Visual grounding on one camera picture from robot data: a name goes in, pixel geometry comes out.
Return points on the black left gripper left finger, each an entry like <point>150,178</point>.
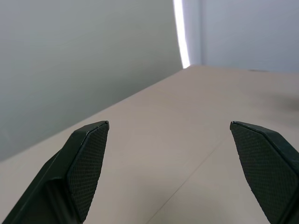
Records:
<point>81,168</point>

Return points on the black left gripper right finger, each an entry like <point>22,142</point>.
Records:
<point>264,163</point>

